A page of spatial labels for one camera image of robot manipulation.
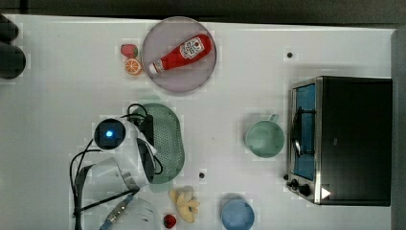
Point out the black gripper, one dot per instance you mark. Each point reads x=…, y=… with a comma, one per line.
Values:
x=145, y=124

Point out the mint green oval strainer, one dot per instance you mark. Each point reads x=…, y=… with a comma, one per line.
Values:
x=167, y=139

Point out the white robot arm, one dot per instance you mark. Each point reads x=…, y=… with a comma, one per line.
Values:
x=117, y=163

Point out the toy orange slice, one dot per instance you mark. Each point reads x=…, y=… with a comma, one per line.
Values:
x=133, y=67

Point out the grey round plate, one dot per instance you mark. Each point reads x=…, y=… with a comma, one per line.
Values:
x=162, y=39

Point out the toy strawberry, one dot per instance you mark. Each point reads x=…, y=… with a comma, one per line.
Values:
x=129, y=50

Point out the red ketchup bottle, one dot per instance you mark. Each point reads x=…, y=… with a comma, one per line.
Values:
x=188, y=52

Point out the small red toy fruit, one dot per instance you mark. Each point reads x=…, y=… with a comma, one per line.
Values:
x=169, y=221

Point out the green mug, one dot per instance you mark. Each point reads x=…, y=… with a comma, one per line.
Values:
x=265, y=138

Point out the blue bowl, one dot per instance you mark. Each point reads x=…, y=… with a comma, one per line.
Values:
x=237, y=214

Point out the black cylinder lower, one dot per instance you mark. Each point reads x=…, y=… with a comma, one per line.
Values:
x=12, y=61

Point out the black cylinder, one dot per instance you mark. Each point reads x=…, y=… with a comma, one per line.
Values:
x=8, y=30
x=12, y=61

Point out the black cylinder upper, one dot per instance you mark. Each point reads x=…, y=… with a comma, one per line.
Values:
x=8, y=30

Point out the black toaster oven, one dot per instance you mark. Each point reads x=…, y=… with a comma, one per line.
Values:
x=340, y=141

